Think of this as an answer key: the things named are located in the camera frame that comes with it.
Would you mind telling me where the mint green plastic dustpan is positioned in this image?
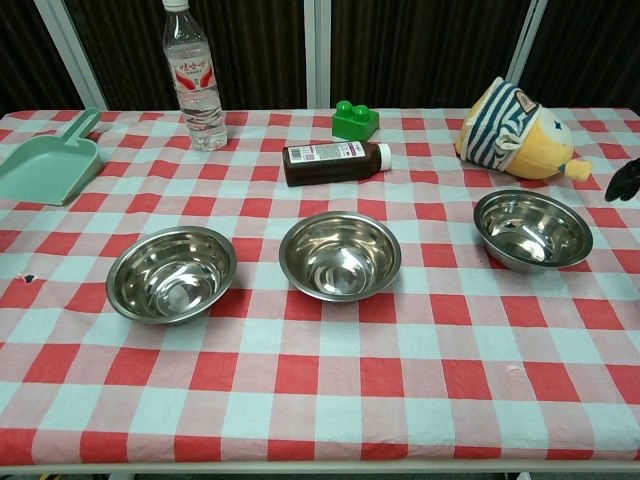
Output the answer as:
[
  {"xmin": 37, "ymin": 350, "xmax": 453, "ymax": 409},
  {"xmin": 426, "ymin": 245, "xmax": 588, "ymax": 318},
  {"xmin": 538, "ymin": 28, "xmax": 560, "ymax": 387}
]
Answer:
[{"xmin": 0, "ymin": 107, "xmax": 105, "ymax": 207}]

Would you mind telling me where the dark brown curtain panel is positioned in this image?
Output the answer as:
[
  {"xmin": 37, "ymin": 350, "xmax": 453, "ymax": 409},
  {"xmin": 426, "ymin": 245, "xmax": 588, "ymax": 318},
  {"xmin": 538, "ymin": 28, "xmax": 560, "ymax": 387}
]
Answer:
[
  {"xmin": 64, "ymin": 0, "xmax": 307, "ymax": 111},
  {"xmin": 0, "ymin": 0, "xmax": 84, "ymax": 119},
  {"xmin": 329, "ymin": 0, "xmax": 534, "ymax": 109},
  {"xmin": 519, "ymin": 0, "xmax": 640, "ymax": 109}
]

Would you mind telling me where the grey aluminium frame post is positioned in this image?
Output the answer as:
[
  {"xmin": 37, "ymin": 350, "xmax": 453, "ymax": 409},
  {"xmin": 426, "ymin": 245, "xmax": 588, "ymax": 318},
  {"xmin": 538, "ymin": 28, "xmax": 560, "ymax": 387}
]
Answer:
[
  {"xmin": 304, "ymin": 0, "xmax": 332, "ymax": 109},
  {"xmin": 504, "ymin": 0, "xmax": 549, "ymax": 94},
  {"xmin": 32, "ymin": 0, "xmax": 109, "ymax": 111}
]

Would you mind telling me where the yellow plush toy striped hat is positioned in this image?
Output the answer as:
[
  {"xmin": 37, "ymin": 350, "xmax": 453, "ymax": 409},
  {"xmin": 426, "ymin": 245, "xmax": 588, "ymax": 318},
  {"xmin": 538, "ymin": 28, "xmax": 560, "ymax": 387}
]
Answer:
[{"xmin": 454, "ymin": 76, "xmax": 594, "ymax": 182}]

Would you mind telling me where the brown medicine bottle white cap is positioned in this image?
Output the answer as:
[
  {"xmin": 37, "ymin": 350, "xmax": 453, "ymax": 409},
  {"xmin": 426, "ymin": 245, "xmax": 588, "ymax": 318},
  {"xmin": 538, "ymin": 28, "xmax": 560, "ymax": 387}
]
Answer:
[{"xmin": 282, "ymin": 140, "xmax": 393, "ymax": 188}]

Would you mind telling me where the red white checkered tablecloth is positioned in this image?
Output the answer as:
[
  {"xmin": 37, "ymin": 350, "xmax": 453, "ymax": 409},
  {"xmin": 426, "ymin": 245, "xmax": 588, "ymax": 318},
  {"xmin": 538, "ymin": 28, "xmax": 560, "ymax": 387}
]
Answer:
[{"xmin": 0, "ymin": 107, "xmax": 640, "ymax": 464}]

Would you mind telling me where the clear plastic water bottle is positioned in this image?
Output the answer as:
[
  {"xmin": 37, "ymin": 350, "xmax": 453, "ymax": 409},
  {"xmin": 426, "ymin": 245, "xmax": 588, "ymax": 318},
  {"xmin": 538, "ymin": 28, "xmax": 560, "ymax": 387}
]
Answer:
[{"xmin": 162, "ymin": 0, "xmax": 229, "ymax": 153}]

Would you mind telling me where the green toy building block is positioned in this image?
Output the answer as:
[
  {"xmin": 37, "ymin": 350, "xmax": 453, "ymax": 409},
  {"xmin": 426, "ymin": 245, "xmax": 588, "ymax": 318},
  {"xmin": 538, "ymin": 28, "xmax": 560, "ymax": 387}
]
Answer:
[{"xmin": 331, "ymin": 99, "xmax": 380, "ymax": 143}]

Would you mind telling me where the steel bowl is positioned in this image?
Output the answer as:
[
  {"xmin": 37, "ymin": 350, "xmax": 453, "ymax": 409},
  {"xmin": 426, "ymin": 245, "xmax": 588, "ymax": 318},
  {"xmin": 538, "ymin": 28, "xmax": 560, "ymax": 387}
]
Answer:
[
  {"xmin": 473, "ymin": 188, "xmax": 595, "ymax": 275},
  {"xmin": 105, "ymin": 225, "xmax": 238, "ymax": 326},
  {"xmin": 278, "ymin": 210, "xmax": 403, "ymax": 303}
]

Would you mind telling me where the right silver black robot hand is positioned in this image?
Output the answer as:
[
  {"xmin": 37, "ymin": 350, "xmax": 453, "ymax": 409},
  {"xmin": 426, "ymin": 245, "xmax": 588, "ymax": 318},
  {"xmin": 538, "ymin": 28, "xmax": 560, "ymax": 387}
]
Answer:
[{"xmin": 604, "ymin": 157, "xmax": 640, "ymax": 203}]

